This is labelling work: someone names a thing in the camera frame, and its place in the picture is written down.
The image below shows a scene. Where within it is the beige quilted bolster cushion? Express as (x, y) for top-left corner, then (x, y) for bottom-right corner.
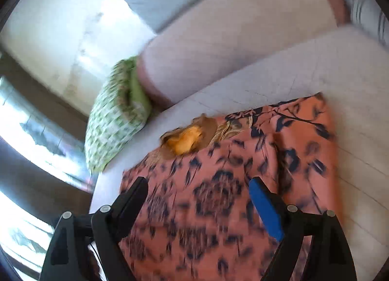
(136, 0), (349, 107)

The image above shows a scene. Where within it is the green white patterned pillow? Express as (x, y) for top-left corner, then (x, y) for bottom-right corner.
(84, 57), (152, 174)

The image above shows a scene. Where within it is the orange black floral garment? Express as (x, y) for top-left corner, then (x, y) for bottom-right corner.
(119, 94), (341, 280)

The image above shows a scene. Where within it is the grey striped pillow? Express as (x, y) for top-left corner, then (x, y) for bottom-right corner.
(351, 0), (389, 50)

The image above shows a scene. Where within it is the dark wooden glass door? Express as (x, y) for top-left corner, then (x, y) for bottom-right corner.
(1, 52), (96, 276)

